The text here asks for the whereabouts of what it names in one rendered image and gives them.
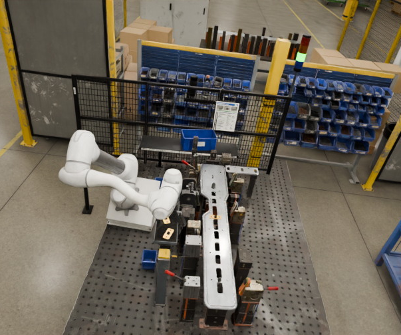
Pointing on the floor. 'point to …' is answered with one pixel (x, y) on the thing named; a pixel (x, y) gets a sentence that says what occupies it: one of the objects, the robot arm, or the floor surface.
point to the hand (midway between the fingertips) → (169, 227)
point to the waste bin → (382, 143)
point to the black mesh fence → (160, 118)
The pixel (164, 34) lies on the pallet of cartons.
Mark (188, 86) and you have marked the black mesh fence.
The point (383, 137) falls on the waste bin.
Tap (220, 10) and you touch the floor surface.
